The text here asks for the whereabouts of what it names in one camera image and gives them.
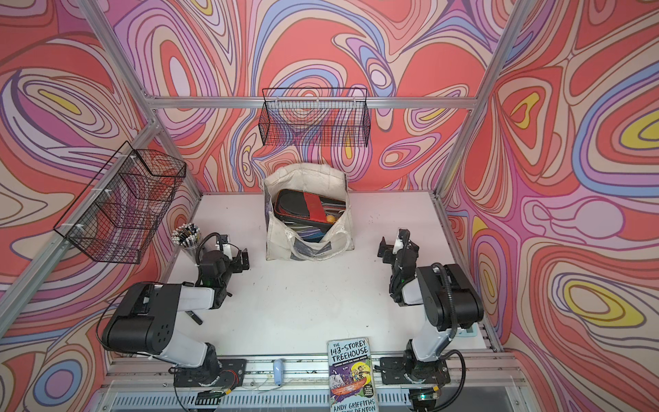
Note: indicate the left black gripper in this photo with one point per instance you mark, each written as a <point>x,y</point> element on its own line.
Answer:
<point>238,268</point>

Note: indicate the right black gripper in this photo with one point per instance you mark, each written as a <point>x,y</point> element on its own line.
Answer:
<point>387,250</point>

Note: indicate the cream canvas tote bag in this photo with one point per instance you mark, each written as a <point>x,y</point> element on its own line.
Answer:
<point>287,240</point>

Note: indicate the red black ping pong case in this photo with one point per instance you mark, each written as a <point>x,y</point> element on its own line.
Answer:
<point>308,208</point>

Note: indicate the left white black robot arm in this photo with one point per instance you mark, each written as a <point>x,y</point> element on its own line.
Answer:
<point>145,322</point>

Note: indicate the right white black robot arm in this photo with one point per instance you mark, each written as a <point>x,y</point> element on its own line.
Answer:
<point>450,304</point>

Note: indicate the cup of pens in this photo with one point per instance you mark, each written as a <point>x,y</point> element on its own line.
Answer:
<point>187,237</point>

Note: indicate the black marker pen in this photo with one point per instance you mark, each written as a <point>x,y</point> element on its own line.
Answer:
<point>195,317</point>

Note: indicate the teal calculator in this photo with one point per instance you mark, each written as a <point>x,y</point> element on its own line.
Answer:
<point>470,331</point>

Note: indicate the small light blue device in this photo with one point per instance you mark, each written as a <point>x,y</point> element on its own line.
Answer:
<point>278,372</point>

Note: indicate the green circuit board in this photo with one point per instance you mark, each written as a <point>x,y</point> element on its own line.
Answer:
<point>209,398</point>

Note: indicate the treehouse paperback book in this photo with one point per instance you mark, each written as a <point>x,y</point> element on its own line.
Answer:
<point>351,381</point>

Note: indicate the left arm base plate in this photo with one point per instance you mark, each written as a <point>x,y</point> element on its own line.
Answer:
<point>229,374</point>

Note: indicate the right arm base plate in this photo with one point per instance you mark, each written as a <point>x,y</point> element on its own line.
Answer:
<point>399,371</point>

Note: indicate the left black wire basket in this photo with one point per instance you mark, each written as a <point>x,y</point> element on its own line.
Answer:
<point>126,210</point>

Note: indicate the black wire basket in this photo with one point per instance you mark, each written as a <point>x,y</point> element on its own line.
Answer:
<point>126,210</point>
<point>310,117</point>

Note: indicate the back black wire basket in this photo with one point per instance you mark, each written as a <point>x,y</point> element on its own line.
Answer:
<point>310,117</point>

